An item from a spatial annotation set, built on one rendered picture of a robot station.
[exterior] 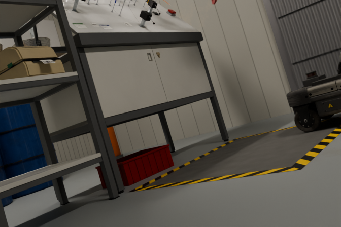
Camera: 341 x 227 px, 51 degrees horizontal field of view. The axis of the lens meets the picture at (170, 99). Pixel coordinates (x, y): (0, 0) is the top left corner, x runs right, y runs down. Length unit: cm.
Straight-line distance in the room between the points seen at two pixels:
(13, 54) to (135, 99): 72
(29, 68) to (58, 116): 52
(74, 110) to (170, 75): 73
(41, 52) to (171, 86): 93
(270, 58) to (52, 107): 223
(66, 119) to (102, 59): 41
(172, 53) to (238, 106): 152
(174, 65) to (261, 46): 140
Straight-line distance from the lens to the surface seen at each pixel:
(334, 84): 204
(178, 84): 247
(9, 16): 206
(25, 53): 181
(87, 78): 194
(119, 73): 210
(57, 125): 222
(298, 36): 353
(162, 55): 243
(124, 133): 489
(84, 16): 221
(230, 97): 388
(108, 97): 199
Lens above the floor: 32
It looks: 2 degrees up
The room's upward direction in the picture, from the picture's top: 17 degrees counter-clockwise
